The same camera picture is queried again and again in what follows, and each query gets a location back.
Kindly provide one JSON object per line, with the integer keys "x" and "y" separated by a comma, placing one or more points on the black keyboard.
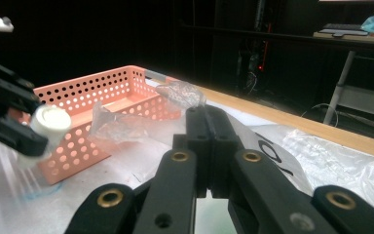
{"x": 341, "y": 26}

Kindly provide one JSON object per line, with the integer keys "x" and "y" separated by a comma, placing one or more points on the clear printed plastic bag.
{"x": 321, "y": 156}

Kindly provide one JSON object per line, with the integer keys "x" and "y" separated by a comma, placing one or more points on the white bottle green label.
{"x": 50, "y": 122}

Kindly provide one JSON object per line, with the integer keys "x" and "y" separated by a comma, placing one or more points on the pink perforated plastic basket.
{"x": 110, "y": 84}

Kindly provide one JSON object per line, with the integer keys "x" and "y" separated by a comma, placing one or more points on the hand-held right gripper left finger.
{"x": 201, "y": 146}

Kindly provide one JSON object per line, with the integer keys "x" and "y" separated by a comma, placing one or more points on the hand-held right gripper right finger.
{"x": 224, "y": 146}

